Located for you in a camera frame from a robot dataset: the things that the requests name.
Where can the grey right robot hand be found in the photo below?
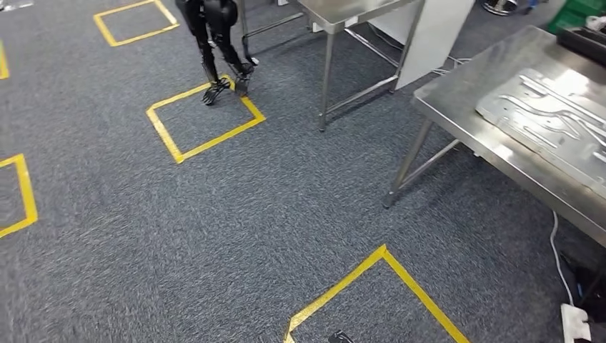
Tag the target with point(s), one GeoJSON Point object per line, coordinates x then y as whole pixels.
{"type": "Point", "coordinates": [340, 338]}

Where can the steel workbench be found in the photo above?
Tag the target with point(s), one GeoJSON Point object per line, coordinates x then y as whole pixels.
{"type": "Point", "coordinates": [454, 104]}

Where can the white power strip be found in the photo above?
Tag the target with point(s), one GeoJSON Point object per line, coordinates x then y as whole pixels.
{"type": "Point", "coordinates": [575, 326]}

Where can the stamped sheet metal panel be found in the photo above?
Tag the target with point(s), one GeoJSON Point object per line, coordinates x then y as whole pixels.
{"type": "Point", "coordinates": [544, 123]}

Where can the white board panel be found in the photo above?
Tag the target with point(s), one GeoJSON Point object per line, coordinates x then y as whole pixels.
{"type": "Point", "coordinates": [440, 38]}

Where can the steel table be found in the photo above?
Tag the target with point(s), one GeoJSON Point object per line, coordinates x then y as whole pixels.
{"type": "Point", "coordinates": [341, 12]}
{"type": "Point", "coordinates": [244, 28]}

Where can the chrome stool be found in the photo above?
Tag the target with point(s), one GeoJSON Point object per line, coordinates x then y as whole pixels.
{"type": "Point", "coordinates": [499, 5]}

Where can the black tray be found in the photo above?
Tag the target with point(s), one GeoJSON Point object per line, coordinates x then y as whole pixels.
{"type": "Point", "coordinates": [584, 45]}

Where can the green crate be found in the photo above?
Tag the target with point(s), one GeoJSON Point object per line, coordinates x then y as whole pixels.
{"type": "Point", "coordinates": [575, 12]}

